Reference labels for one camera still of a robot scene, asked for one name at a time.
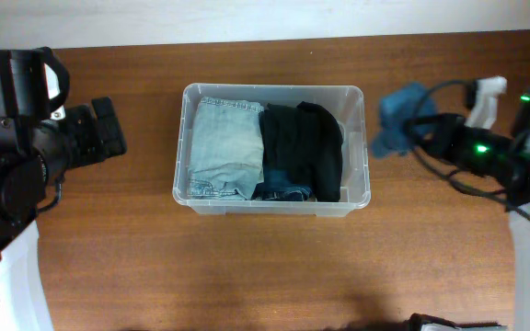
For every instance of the clear plastic storage bin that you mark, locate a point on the clear plastic storage bin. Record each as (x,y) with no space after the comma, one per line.
(345,103)

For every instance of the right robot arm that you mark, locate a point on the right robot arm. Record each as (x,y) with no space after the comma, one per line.
(489,166)

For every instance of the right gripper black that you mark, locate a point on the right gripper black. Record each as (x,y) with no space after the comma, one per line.
(436,127)

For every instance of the light blue jeans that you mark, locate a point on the light blue jeans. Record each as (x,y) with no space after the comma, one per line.
(226,153)

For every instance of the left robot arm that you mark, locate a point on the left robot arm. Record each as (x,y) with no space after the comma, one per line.
(34,86)

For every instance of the black garment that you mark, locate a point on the black garment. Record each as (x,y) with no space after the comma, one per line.
(306,142)

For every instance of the blue cloth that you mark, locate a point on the blue cloth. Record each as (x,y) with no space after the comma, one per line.
(394,110)

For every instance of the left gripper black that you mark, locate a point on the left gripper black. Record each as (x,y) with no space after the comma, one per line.
(109,127)

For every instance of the dark blue jeans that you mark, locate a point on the dark blue jeans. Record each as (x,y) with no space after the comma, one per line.
(277,186)

